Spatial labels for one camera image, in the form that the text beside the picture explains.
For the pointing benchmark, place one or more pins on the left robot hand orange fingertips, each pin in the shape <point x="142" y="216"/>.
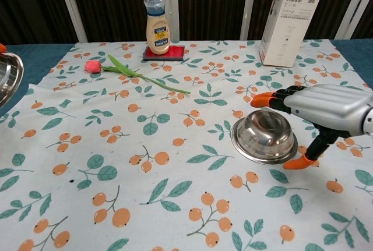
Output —
<point x="1" y="48"/>

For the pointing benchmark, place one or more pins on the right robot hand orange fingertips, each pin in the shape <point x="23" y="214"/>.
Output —
<point x="326" y="102"/>

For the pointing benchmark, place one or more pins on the tall white carton box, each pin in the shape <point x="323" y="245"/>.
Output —
<point x="288" y="29"/>

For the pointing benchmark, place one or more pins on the red pad with black rim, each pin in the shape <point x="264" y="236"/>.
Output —
<point x="177" y="53"/>

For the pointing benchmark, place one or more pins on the white frame bar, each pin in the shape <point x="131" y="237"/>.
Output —
<point x="349" y="9"/>
<point x="174" y="15"/>
<point x="250" y="0"/>
<point x="73" y="15"/>

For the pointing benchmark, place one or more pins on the dark pleated curtain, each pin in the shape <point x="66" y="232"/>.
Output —
<point x="116" y="0"/>

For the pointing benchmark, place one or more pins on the fruit and leaf print tablecloth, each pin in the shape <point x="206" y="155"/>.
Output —
<point x="186" y="181"/>

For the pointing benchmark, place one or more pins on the mayonnaise squeeze bottle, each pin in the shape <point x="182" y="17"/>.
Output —
<point x="157" y="37"/>

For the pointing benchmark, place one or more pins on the pink artificial tulip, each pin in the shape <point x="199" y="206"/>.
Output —
<point x="92" y="66"/>

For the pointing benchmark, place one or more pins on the stainless steel bowl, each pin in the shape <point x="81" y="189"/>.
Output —
<point x="262" y="139"/>
<point x="11" y="76"/>

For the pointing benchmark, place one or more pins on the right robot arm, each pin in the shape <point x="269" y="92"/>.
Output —
<point x="369" y="123"/>

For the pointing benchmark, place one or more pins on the teal table cover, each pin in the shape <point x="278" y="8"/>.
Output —
<point x="35" y="58"/>

